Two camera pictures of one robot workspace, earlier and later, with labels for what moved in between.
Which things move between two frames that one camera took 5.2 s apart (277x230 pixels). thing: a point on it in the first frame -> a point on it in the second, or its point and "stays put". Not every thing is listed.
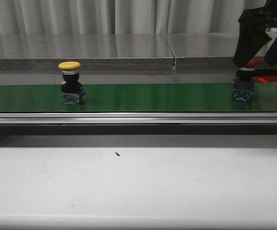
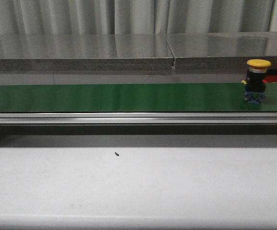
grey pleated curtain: [24, 17] stays put
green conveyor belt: [267, 97] stays put
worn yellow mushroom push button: [71, 89] -> [255, 87]
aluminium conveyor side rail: [141, 118] stays put
